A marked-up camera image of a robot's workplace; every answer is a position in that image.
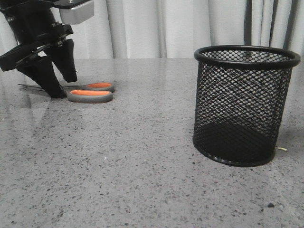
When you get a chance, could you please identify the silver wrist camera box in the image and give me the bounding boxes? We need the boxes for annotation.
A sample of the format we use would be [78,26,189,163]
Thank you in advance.
[59,0,95,25]

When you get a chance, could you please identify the grey orange handled scissors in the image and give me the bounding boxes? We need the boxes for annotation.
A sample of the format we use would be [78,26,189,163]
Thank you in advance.
[18,82,115,105]

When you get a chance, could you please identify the white pleated curtain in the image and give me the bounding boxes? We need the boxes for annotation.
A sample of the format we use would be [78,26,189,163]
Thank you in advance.
[0,0,304,60]

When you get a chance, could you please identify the black mesh pen bucket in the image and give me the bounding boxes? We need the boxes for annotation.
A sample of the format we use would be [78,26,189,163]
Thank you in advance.
[192,45,301,167]

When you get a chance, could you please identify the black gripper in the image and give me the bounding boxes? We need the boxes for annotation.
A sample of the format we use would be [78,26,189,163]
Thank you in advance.
[0,0,82,98]

